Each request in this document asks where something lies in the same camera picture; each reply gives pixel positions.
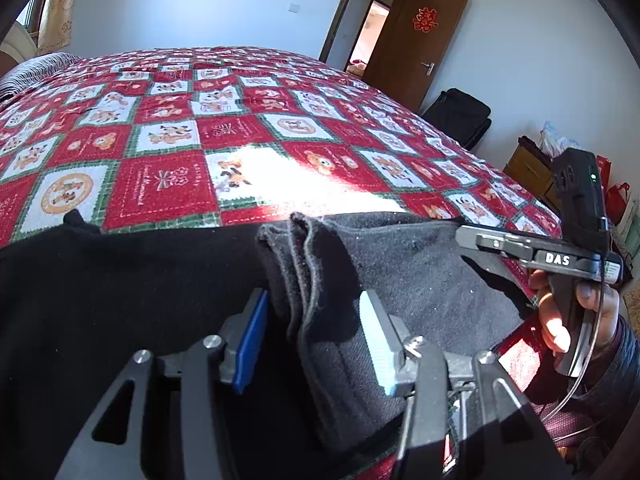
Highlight black pants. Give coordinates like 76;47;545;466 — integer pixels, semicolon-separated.
0;209;538;480

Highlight maroon patterned cloth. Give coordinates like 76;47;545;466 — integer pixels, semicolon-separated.
500;320;640;480

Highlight black folding chair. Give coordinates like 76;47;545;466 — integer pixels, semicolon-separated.
421;87;493;152

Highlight person's right hand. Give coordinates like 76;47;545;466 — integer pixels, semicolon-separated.
529;269;622;357

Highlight red patchwork printed bed quilt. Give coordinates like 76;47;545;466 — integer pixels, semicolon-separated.
0;45;563;480

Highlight clear plastic bag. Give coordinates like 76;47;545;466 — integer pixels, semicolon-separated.
539;120;581;161

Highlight person's right forearm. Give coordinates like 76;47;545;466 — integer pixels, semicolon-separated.
570;317;640;411

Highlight striped pillow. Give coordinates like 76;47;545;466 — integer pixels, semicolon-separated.
0;51;78;107

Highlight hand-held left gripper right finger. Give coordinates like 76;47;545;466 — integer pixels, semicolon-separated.
357;290;566;480

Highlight brown wooden door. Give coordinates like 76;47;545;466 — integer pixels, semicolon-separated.
364;0;471;114

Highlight brown door frame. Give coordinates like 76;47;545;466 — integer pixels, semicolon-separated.
319;0;417;76

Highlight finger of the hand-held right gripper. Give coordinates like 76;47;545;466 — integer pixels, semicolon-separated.
456;225;540;267

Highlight wooden cabinet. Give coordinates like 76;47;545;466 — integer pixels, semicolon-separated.
504;135;562;211

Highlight red bag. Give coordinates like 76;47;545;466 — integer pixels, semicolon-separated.
594;155;632;217

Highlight red paper door decoration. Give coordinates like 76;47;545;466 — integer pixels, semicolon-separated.
412;7;438;32

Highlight narrow yellow curtain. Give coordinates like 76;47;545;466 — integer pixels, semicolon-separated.
37;0;83;56

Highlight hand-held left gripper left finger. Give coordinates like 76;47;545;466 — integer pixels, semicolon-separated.
55;287;271;480

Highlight cream and brown headboard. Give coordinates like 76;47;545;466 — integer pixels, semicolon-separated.
0;22;40;77

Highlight thin grey cable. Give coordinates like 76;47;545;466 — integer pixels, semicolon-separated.
537;280;608;423

